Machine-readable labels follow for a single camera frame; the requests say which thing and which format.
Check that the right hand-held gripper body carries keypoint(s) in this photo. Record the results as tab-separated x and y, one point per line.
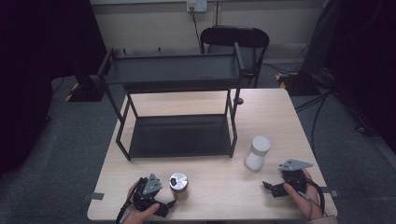
294	179

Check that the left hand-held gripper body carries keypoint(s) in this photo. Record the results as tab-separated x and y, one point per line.
148	194

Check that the glass jar with metal lid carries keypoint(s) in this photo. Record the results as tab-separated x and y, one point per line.
178	183

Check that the white hourglass-shaped container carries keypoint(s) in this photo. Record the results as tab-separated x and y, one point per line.
258	152

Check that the black metal two-tier rack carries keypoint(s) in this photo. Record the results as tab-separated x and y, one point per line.
174	71

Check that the person's left hand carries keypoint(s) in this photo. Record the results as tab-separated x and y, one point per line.
140	216

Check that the person's right hand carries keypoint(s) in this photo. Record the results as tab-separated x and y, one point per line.
309	202

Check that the grey tape piece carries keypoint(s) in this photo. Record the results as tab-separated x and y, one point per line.
95	196
331	192

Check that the black stand base yellow stripes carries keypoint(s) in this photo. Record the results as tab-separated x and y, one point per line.
84	90
299	82

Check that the black curtain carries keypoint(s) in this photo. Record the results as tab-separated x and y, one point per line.
37	62
367	62

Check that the black chair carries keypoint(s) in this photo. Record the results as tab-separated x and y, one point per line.
236	37

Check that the beige wall conduit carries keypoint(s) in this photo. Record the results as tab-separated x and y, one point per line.
218	12

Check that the white wall socket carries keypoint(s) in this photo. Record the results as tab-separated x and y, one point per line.
196	5

